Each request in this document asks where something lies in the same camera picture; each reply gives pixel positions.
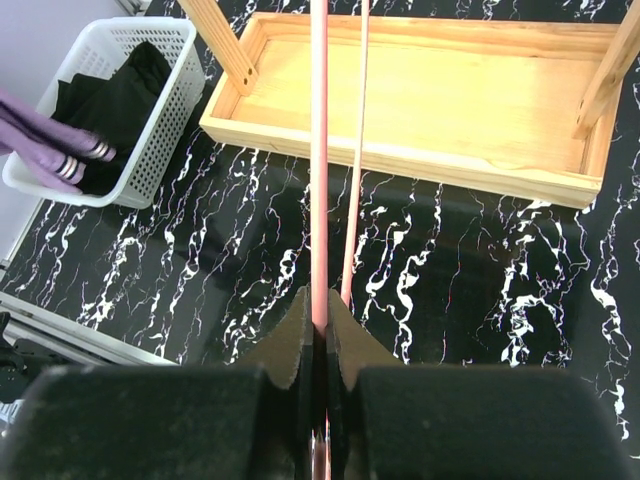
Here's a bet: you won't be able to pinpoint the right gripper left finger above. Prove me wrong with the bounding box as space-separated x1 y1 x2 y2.
1 288 312 479

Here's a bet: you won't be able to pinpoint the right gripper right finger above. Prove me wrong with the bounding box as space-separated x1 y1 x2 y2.
327 292 635 479

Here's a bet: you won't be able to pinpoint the pink hanger holding purple trousers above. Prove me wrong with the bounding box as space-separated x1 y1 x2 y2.
308 0 372 480

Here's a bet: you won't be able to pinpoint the purple trousers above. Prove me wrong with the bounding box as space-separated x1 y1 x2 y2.
1 90 117 193

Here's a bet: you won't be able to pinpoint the black trousers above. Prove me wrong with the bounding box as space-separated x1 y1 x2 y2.
52 41 171 195

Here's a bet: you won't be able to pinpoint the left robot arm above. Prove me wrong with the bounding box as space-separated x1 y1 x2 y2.
1 312 57 403

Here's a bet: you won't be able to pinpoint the wooden clothes rack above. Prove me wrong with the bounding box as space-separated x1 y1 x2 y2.
182 1 639 209

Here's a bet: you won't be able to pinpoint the white plastic basket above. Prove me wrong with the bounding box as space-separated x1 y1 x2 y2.
2 16 205 209

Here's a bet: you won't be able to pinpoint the aluminium mounting rail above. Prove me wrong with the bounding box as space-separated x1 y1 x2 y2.
1 293 176 366

